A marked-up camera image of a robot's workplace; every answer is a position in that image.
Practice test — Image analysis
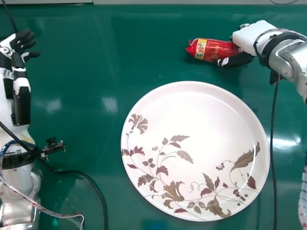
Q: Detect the plate with brown leaf pattern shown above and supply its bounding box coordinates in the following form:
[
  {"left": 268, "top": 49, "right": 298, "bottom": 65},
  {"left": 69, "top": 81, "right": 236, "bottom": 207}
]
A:
[{"left": 120, "top": 80, "right": 271, "bottom": 222}]

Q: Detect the small black camera mount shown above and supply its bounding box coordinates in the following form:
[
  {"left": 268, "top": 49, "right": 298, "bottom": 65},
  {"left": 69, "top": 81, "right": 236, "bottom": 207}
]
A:
[{"left": 40, "top": 137, "right": 67, "bottom": 161}]

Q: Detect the white striped ribbon cable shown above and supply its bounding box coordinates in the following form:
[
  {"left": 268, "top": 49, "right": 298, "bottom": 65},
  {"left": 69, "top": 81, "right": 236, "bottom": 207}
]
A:
[
  {"left": 0, "top": 172, "right": 85, "bottom": 227},
  {"left": 298, "top": 162, "right": 307, "bottom": 228}
]

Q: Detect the thin grey cable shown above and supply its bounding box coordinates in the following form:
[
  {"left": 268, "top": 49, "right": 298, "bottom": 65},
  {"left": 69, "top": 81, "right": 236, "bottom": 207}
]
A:
[{"left": 270, "top": 0, "right": 300, "bottom": 5}]

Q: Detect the red biscuit packet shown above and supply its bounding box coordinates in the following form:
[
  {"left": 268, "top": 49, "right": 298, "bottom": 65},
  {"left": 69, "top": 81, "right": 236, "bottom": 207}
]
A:
[{"left": 185, "top": 37, "right": 243, "bottom": 63}]

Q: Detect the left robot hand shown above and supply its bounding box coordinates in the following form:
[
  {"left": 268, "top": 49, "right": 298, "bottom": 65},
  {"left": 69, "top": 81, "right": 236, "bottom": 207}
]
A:
[{"left": 0, "top": 28, "right": 41, "bottom": 170}]

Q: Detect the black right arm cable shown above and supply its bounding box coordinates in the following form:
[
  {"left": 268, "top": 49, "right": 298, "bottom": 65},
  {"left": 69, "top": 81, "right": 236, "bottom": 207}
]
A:
[{"left": 270, "top": 70, "right": 281, "bottom": 230}]

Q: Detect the thin black cable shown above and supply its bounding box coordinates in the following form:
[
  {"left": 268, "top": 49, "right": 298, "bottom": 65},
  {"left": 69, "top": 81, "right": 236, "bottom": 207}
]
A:
[{"left": 1, "top": 4, "right": 19, "bottom": 34}]

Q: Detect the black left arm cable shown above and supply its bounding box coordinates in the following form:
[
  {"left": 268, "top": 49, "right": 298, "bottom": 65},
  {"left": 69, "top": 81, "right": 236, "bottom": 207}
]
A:
[{"left": 0, "top": 121, "right": 108, "bottom": 230}]

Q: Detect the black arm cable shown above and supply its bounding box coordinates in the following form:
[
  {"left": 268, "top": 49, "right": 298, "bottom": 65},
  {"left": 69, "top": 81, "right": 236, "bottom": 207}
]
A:
[
  {"left": 0, "top": 121, "right": 108, "bottom": 230},
  {"left": 270, "top": 70, "right": 281, "bottom": 230}
]

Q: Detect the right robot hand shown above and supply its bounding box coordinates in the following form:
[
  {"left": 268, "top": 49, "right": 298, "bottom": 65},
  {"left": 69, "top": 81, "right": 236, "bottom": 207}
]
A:
[{"left": 216, "top": 20, "right": 307, "bottom": 70}]

